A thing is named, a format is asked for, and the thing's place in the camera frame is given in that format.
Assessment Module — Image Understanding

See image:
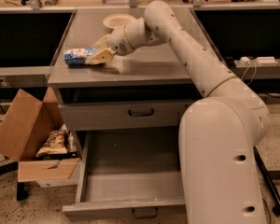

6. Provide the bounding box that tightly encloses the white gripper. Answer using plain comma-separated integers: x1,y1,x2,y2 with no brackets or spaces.
85,26,134,65

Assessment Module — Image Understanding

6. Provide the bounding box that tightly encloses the white power strip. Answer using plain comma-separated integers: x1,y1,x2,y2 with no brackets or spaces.
237,57,278,67

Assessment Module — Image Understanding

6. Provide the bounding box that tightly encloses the open grey middle drawer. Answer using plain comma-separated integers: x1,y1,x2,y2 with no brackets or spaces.
63,126,185,221

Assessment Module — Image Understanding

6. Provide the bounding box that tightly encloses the beige ceramic bowl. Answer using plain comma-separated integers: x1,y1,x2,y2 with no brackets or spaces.
103,14,135,29

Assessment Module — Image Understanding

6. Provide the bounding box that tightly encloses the small bottle in box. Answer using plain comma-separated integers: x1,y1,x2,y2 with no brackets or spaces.
67,133,77,153

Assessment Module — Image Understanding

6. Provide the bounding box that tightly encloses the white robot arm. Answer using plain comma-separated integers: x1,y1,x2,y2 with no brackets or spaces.
87,1,270,224

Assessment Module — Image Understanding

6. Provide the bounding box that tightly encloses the black metal stand leg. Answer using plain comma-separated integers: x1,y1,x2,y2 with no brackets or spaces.
254,147,280,217

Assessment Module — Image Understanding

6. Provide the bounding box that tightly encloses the open cardboard box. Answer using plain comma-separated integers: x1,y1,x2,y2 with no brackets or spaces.
0,88,79,188

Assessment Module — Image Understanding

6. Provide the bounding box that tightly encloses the snack chip bag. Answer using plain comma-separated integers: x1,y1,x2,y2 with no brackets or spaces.
35,130,67,157

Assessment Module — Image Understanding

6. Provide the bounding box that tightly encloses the grey drawer cabinet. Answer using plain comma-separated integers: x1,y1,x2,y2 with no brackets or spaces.
47,7,209,159

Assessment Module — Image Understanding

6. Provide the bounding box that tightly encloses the blue silver redbull can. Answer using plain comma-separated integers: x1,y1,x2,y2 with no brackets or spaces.
63,48,97,65

